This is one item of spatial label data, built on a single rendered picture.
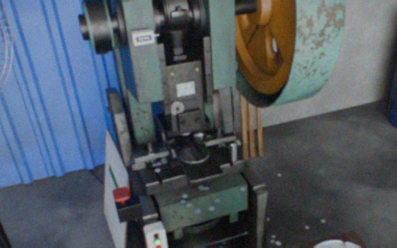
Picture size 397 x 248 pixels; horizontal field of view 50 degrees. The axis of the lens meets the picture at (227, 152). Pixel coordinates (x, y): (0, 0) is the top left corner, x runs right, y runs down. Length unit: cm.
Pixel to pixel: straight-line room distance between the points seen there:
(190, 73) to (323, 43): 52
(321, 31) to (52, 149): 212
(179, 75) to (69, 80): 132
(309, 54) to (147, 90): 59
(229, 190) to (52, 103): 152
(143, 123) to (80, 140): 111
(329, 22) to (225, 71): 45
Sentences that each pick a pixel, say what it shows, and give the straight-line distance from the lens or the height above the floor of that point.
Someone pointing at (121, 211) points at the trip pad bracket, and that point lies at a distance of 170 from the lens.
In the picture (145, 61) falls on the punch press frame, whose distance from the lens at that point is 156.
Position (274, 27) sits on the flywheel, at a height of 127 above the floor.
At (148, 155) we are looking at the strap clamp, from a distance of 187.
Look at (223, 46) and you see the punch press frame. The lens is 163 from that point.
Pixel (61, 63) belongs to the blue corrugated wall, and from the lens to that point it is 282.
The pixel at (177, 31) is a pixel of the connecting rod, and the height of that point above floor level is 129.
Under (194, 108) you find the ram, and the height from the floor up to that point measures 98.
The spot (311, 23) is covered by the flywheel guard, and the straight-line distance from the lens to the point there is 143.
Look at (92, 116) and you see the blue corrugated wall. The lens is 301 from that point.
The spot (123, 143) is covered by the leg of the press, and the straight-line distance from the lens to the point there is 209.
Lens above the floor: 178
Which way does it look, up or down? 34 degrees down
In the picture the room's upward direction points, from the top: 2 degrees counter-clockwise
